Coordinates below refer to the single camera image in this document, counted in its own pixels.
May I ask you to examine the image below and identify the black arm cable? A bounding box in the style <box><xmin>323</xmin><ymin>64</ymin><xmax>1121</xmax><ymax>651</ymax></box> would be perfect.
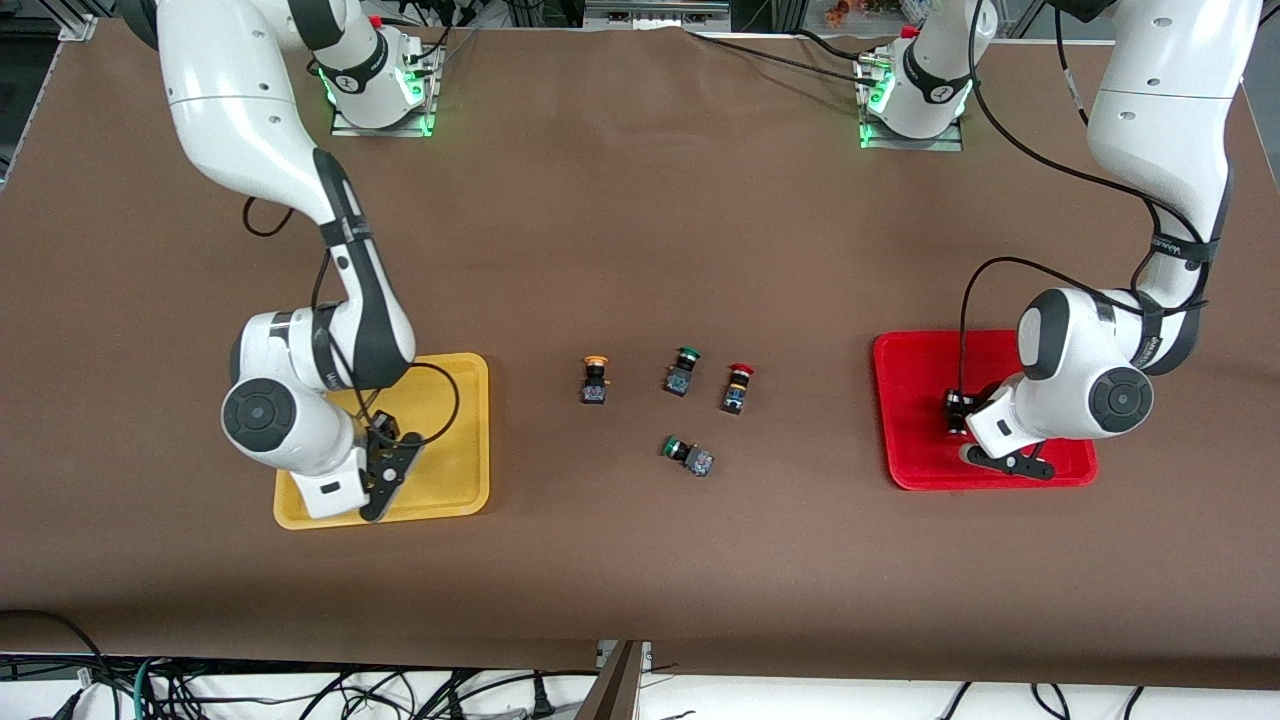
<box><xmin>955</xmin><ymin>0</ymin><xmax>1217</xmax><ymax>401</ymax></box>
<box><xmin>243</xmin><ymin>195</ymin><xmax>462</xmax><ymax>453</ymax></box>

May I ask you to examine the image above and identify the long black table cable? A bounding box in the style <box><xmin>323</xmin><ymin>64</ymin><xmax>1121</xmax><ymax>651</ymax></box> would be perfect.
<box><xmin>684</xmin><ymin>28</ymin><xmax>883</xmax><ymax>89</ymax></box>

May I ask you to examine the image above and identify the green push button switch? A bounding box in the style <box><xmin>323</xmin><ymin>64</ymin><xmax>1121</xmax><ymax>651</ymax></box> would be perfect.
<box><xmin>662</xmin><ymin>347</ymin><xmax>702</xmax><ymax>398</ymax></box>
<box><xmin>661</xmin><ymin>435</ymin><xmax>716</xmax><ymax>478</ymax></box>

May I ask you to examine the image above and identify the black floor cable loop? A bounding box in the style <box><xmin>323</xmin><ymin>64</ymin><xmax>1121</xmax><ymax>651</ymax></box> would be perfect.
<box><xmin>0</xmin><ymin>608</ymin><xmax>109</xmax><ymax>720</ymax></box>

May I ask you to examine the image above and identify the white metal bracket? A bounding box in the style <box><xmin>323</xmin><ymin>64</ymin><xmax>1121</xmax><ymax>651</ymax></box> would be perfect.
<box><xmin>597</xmin><ymin>640</ymin><xmax>654</xmax><ymax>675</ymax></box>

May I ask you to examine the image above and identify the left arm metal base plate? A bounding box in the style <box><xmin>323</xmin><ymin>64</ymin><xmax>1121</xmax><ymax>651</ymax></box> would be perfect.
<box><xmin>858</xmin><ymin>52</ymin><xmax>965</xmax><ymax>153</ymax></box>

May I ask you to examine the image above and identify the short black table cable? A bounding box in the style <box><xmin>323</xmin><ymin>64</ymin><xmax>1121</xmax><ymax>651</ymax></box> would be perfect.
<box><xmin>798</xmin><ymin>28</ymin><xmax>883</xmax><ymax>61</ymax></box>

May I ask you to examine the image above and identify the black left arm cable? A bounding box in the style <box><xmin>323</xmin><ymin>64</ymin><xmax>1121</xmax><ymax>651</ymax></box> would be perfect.
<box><xmin>955</xmin><ymin>0</ymin><xmax>1217</xmax><ymax>401</ymax></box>

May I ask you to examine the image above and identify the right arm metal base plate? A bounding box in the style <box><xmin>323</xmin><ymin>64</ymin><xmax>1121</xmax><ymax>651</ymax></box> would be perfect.
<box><xmin>329</xmin><ymin>40</ymin><xmax>438</xmax><ymax>139</ymax></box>

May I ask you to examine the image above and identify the wooden table beam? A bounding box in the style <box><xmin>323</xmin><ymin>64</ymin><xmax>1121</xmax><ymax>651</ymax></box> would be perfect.
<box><xmin>575</xmin><ymin>640</ymin><xmax>647</xmax><ymax>720</ymax></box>

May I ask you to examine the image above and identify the green floor cable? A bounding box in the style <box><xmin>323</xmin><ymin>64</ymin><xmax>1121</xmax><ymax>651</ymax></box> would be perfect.
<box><xmin>132</xmin><ymin>655</ymin><xmax>161</xmax><ymax>720</ymax></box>

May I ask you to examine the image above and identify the yellow plastic tray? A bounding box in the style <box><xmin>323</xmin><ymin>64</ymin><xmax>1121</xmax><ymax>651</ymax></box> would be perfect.
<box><xmin>273</xmin><ymin>352</ymin><xmax>492</xmax><ymax>531</ymax></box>

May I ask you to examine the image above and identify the black base cable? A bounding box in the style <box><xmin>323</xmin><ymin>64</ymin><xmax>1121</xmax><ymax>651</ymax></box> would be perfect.
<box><xmin>395</xmin><ymin>8</ymin><xmax>481</xmax><ymax>79</ymax></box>

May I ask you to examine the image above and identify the red plastic tray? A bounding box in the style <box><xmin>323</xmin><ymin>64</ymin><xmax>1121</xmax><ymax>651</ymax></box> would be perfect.
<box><xmin>872</xmin><ymin>329</ymin><xmax>1099</xmax><ymax>492</ymax></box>

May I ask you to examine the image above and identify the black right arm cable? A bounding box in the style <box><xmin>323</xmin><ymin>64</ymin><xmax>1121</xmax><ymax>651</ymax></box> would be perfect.
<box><xmin>243</xmin><ymin>195</ymin><xmax>462</xmax><ymax>453</ymax></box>

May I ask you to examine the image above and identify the grey metal box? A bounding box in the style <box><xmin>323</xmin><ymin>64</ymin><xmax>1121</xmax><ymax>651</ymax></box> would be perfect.
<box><xmin>583</xmin><ymin>0</ymin><xmax>734</xmax><ymax>32</ymax></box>

